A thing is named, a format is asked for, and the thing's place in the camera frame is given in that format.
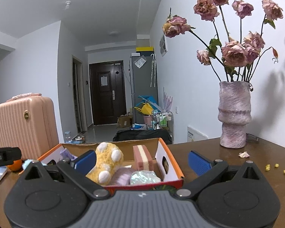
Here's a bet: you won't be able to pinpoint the blue yellow bags pile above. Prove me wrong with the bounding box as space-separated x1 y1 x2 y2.
134 95 161 116

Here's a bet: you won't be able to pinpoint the yellow box on refrigerator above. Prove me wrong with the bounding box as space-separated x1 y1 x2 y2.
136 46 154 51

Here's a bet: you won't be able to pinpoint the fallen rose petal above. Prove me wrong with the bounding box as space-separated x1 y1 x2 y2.
238 151 250 158

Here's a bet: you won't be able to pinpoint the pink textured vase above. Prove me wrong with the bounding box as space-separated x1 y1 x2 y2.
218 81 252 149

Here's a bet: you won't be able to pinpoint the blue pet feeder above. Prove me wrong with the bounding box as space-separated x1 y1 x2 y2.
64 131 85 144

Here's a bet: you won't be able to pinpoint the red cardboard box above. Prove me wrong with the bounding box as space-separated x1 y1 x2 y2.
38 138 184 193

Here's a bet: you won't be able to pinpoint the dried pink roses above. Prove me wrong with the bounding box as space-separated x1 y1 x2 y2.
162 0 284 83

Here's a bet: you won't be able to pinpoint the pink ribbed suitcase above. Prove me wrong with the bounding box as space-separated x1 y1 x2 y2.
0 94 59 159

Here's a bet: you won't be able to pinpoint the wire cart with bottles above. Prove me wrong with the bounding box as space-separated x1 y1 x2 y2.
151 110 174 139

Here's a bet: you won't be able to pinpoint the dark entrance door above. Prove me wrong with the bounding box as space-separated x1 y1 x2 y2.
89 60 127 126

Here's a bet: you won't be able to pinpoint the wall electrical panel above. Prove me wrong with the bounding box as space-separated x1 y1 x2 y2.
159 35 167 56

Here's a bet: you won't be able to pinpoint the purple drawstring pouch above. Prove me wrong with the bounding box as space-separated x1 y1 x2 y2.
59 148 78 161

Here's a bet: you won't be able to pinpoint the white yellow plush dog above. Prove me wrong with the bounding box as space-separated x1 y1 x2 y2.
86 142 124 186

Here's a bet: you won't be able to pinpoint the cardboard box on floor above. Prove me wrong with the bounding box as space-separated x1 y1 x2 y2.
117 115 133 128

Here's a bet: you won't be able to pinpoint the orange fruit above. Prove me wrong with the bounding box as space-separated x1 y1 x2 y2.
7 160 22 172

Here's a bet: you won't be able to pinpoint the grey refrigerator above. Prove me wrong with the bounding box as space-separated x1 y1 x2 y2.
130 56 158 124

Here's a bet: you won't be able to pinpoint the white panel against wall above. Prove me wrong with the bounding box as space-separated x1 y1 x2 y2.
187 126 208 142

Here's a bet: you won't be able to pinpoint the hanging umbrella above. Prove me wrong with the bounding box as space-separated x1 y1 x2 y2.
150 53 156 88

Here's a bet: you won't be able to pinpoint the white plastic bundle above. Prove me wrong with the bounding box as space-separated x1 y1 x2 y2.
130 170 161 185

